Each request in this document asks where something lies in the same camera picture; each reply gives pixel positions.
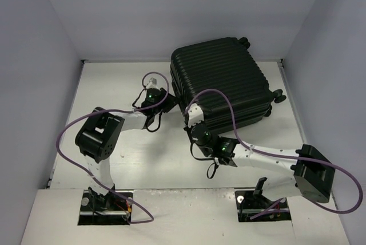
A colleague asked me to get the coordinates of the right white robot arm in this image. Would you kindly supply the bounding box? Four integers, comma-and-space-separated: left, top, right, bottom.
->
185, 104, 335, 206

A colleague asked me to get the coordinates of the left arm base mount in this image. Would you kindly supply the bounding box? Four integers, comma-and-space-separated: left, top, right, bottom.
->
78, 189, 132, 226

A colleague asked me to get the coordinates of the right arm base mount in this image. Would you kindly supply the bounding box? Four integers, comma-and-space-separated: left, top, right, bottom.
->
234, 189, 292, 223

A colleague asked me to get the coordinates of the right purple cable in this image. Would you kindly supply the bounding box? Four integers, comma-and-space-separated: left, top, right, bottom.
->
184, 89, 363, 220

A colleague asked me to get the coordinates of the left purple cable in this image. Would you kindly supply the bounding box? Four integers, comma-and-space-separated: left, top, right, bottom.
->
55, 72, 169, 224

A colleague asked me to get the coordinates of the black hard-shell suitcase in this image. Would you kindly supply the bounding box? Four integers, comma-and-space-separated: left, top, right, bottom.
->
170, 37, 287, 134

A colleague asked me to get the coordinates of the purple cable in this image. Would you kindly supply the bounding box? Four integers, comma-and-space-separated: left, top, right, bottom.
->
184, 89, 363, 220
55, 72, 169, 224

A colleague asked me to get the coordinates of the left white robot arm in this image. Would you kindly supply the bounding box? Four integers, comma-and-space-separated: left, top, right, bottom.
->
75, 79, 178, 211

